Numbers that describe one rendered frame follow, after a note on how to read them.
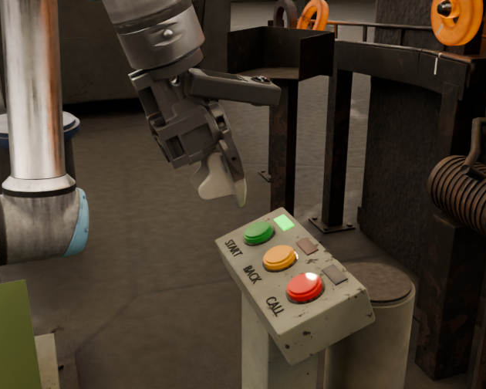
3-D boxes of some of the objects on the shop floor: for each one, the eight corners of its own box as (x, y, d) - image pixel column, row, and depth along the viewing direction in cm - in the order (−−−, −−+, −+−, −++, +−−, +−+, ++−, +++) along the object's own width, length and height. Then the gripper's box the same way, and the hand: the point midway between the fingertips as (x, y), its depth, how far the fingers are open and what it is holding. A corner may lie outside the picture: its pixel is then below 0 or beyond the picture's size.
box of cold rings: (146, 86, 454) (140, -27, 425) (180, 112, 384) (176, -22, 354) (-1, 98, 417) (-19, -25, 387) (7, 130, 346) (-16, -18, 317)
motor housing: (445, 346, 159) (474, 149, 139) (504, 400, 139) (548, 181, 119) (401, 356, 155) (425, 155, 135) (457, 414, 135) (494, 190, 115)
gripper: (123, 68, 73) (187, 213, 83) (136, 82, 65) (206, 241, 75) (188, 39, 74) (244, 185, 84) (208, 50, 66) (268, 211, 76)
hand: (243, 194), depth 79 cm, fingers closed
